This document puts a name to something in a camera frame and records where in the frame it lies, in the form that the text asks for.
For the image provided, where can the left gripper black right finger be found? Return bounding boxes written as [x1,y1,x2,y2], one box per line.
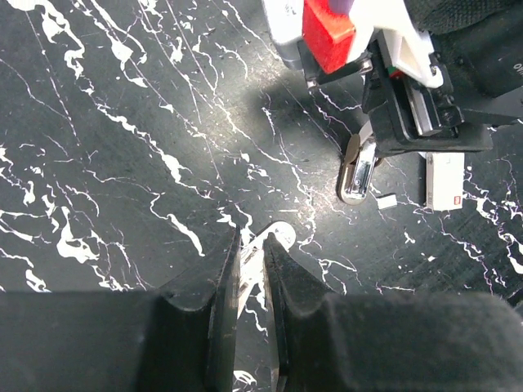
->
[263,235,522,391]

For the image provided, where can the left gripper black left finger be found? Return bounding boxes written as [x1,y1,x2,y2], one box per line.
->
[1,229,241,391]

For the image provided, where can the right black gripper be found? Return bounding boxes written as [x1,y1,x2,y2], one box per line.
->
[362,38,493,154]

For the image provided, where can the grey staple strip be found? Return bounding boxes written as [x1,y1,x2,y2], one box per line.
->
[376,194,397,210]

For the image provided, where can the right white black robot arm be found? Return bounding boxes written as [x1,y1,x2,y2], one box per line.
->
[363,1,522,158]

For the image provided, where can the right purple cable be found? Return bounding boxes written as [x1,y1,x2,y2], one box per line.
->
[329,0,355,16]

